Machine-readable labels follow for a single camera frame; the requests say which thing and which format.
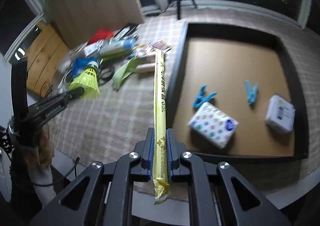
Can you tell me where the white square box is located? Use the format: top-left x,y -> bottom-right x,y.
264,94 -> 296,135

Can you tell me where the white patterned tissue pack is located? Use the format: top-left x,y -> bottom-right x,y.
188,102 -> 239,150

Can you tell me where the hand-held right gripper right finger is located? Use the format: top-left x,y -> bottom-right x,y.
166,128 -> 292,226

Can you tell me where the yellow stick packet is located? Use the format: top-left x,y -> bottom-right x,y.
152,48 -> 172,205

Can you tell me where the green stick packet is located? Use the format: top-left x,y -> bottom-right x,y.
111,57 -> 139,90

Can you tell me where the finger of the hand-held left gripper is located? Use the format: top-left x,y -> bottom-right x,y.
59,86 -> 86,102

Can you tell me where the blue clothespin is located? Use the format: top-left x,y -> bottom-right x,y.
192,84 -> 217,110
244,80 -> 259,106

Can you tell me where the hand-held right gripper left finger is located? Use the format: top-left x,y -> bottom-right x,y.
29,127 -> 155,226

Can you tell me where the red white coffee sachet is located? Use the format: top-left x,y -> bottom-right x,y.
134,41 -> 173,57

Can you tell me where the red bag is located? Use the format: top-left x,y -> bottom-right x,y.
88,29 -> 114,44

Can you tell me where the yellow shuttlecock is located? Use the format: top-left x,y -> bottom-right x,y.
68,61 -> 101,99

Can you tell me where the blue white packet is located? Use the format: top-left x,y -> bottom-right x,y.
71,57 -> 92,77

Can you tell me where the black tray with brown bottom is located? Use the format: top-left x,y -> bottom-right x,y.
165,22 -> 308,165

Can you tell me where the white bottle with blue cap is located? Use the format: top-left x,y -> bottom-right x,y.
98,38 -> 137,58

